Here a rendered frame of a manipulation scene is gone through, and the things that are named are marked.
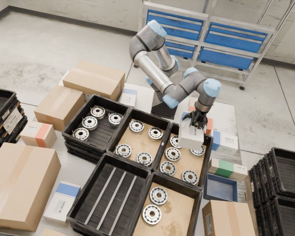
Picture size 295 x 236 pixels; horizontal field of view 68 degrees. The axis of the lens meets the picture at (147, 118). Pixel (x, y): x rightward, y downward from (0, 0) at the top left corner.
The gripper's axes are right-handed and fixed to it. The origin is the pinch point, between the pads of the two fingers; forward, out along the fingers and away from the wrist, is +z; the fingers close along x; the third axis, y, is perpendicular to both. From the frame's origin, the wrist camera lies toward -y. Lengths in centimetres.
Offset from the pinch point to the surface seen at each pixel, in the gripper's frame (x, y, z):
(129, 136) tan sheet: -35.4, -5.4, 28.4
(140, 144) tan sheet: -27.1, -0.1, 28.4
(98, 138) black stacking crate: -55, 2, 29
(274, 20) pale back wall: 129, -281, 40
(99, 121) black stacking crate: -59, -12, 29
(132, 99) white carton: -42, -44, 33
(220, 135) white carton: 30, -26, 33
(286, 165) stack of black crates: 101, -33, 63
